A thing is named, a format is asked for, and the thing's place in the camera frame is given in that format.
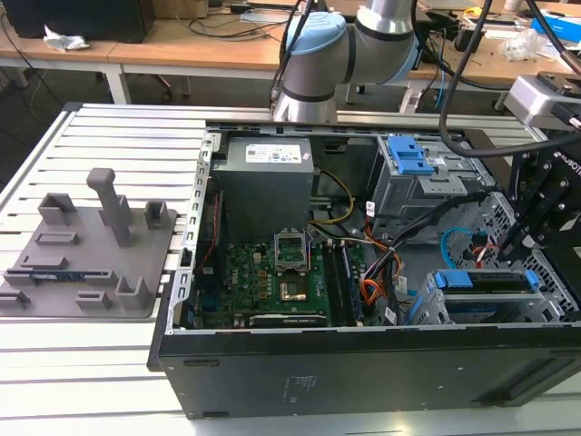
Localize large black box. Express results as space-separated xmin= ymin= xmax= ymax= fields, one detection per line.
xmin=3 ymin=0 xmax=156 ymax=45

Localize crumpled white paper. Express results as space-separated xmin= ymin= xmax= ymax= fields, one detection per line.
xmin=42 ymin=24 xmax=91 ymax=52

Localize green RAM stick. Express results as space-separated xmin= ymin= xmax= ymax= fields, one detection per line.
xmin=28 ymin=271 xmax=86 ymax=282

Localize black cable on desk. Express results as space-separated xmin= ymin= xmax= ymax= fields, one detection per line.
xmin=187 ymin=12 xmax=283 ymax=45

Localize metal disk bay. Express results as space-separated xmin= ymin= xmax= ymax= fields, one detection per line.
xmin=408 ymin=267 xmax=581 ymax=326

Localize metal socket cover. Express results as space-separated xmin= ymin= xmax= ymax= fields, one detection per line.
xmin=271 ymin=230 xmax=310 ymax=274

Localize black sleeved cable bundle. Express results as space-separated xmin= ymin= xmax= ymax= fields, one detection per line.
xmin=362 ymin=190 xmax=494 ymax=292

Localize light blue disk wire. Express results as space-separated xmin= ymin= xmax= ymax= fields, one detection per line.
xmin=441 ymin=226 xmax=476 ymax=274

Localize thin red wire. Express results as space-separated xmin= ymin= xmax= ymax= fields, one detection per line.
xmin=202 ymin=189 xmax=226 ymax=269

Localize clear plastic bag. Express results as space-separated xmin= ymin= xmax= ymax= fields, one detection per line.
xmin=503 ymin=28 xmax=551 ymax=63

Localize orange wire bundle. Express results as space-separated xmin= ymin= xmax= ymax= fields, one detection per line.
xmin=359 ymin=253 xmax=406 ymax=315

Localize thick black gripper cable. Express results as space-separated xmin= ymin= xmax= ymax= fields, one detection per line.
xmin=438 ymin=0 xmax=518 ymax=160

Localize red disk wire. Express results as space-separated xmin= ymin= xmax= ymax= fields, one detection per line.
xmin=470 ymin=230 xmax=502 ymax=265

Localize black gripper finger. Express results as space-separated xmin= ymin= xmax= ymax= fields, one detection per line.
xmin=520 ymin=165 xmax=569 ymax=250
xmin=497 ymin=148 xmax=547 ymax=263

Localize grey power supply unit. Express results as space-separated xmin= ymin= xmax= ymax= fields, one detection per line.
xmin=211 ymin=135 xmax=318 ymax=243

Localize black open PC case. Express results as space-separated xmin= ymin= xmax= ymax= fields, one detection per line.
xmin=147 ymin=118 xmax=581 ymax=421

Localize black camera cable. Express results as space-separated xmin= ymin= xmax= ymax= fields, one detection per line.
xmin=525 ymin=0 xmax=581 ymax=76

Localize green motherboard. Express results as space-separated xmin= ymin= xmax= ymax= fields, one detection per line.
xmin=193 ymin=240 xmax=365 ymax=329

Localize blue cardboard box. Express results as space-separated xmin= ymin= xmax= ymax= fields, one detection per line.
xmin=529 ymin=8 xmax=581 ymax=47

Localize yellow and black power wires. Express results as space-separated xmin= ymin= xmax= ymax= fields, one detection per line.
xmin=307 ymin=168 xmax=356 ymax=226

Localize black cables beside arm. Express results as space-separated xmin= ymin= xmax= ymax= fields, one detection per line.
xmin=271 ymin=0 xmax=319 ymax=99

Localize black graphics card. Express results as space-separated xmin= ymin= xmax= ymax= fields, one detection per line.
xmin=247 ymin=312 xmax=330 ymax=329

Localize blue plastic drive latch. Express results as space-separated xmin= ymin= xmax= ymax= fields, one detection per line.
xmin=388 ymin=134 xmax=436 ymax=177

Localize grey parts rack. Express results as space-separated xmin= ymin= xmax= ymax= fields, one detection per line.
xmin=0 ymin=166 xmax=181 ymax=322

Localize black RAM stick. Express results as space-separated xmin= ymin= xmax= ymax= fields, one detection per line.
xmin=322 ymin=243 xmax=353 ymax=326

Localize hard disk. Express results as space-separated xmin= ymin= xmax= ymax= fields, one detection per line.
xmin=433 ymin=267 xmax=541 ymax=294

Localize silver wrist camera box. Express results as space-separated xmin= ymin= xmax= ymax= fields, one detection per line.
xmin=505 ymin=74 xmax=581 ymax=134

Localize wooden desk with white legs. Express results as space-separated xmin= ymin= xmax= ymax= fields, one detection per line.
xmin=0 ymin=16 xmax=285 ymax=105

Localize long wooden desk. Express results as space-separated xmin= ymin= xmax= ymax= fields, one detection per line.
xmin=326 ymin=0 xmax=581 ymax=111

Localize metal optical drive cage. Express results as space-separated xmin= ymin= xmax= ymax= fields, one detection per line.
xmin=369 ymin=134 xmax=497 ymax=220

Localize small black box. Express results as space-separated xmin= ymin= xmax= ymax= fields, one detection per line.
xmin=453 ymin=26 xmax=485 ymax=54

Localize blue hanging cable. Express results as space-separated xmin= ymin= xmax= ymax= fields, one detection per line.
xmin=434 ymin=57 xmax=451 ymax=110

